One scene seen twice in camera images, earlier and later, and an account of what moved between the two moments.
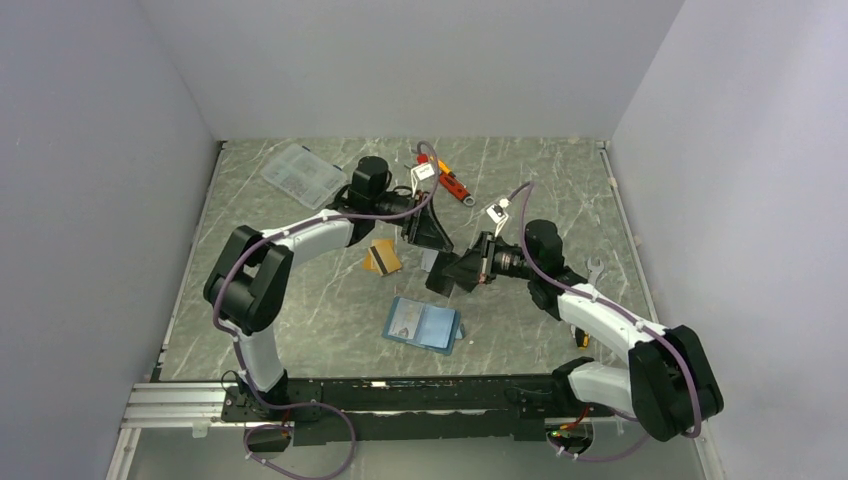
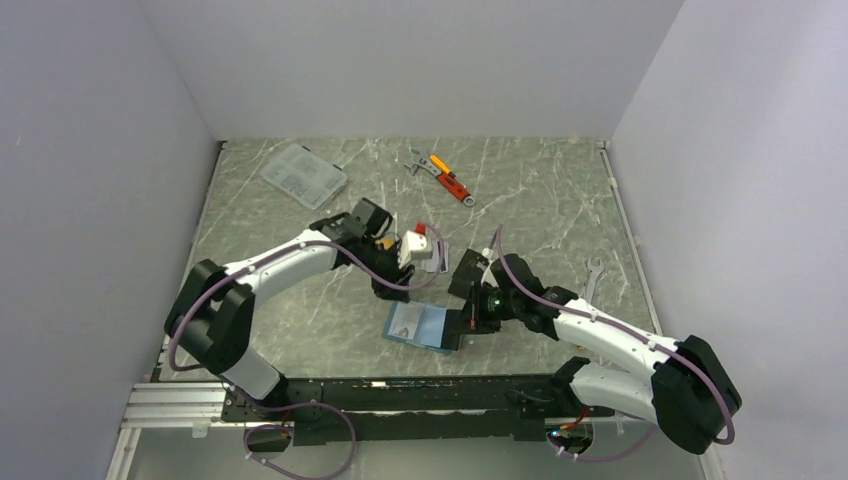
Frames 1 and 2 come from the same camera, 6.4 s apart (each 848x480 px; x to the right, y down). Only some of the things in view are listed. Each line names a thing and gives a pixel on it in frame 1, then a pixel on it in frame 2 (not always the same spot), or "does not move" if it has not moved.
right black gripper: x=478 y=264 -> x=475 y=318
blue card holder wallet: x=430 y=326 does not move
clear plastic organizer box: x=307 y=176 does not move
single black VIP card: x=437 y=281 -> x=451 y=333
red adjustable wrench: x=456 y=188 does not move
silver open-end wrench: x=594 y=271 does not move
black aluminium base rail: x=507 y=408 does not move
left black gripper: x=424 y=230 -> x=396 y=275
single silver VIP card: x=406 y=318 does not move
